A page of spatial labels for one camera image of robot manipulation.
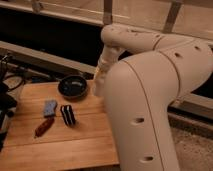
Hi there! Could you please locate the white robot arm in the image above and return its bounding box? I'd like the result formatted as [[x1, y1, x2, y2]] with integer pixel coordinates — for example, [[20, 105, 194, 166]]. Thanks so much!
[[94, 25, 213, 171]]

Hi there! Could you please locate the black round bowl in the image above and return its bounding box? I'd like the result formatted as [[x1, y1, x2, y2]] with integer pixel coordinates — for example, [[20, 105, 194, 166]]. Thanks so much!
[[58, 75, 88, 99]]

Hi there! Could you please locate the blue sponge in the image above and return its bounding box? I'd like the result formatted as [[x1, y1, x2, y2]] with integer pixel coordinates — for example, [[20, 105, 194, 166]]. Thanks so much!
[[43, 100, 57, 117]]

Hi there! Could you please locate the reddish brown sausage toy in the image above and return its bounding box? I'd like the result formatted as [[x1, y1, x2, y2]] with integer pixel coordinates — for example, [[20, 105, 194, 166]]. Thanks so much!
[[34, 118, 54, 138]]

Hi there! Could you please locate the wooden board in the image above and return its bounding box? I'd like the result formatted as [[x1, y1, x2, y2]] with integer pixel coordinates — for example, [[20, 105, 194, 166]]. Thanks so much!
[[0, 82, 118, 171]]

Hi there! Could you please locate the black equipment with cables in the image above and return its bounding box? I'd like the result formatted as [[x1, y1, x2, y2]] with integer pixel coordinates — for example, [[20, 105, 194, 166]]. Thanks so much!
[[0, 54, 17, 152]]

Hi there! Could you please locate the metal window frame rail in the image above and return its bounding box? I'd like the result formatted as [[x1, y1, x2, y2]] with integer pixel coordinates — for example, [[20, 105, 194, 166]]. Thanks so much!
[[0, 0, 213, 47]]

